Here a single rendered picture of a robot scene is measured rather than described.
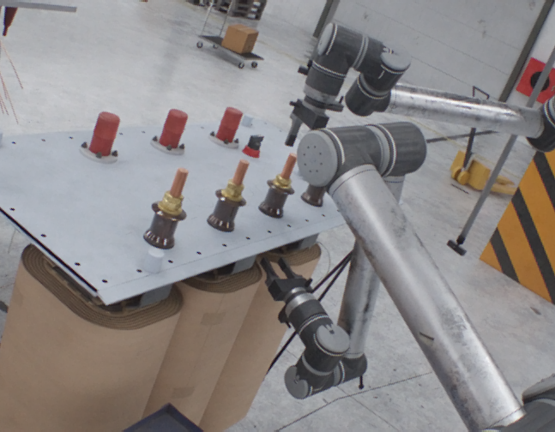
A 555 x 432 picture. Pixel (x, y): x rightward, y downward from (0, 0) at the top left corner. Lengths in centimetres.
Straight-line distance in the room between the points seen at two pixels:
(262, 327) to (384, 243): 120
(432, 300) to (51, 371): 111
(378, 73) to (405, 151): 30
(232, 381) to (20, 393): 99
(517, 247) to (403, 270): 542
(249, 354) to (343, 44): 135
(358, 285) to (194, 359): 67
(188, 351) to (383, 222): 98
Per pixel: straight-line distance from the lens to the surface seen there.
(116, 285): 161
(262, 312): 275
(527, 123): 253
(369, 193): 173
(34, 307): 212
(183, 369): 247
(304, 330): 208
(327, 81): 210
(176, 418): 207
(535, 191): 694
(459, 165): 971
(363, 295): 212
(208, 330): 239
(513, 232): 704
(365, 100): 222
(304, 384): 215
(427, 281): 166
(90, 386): 210
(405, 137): 194
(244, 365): 290
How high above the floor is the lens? 220
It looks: 22 degrees down
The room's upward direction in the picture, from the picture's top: 22 degrees clockwise
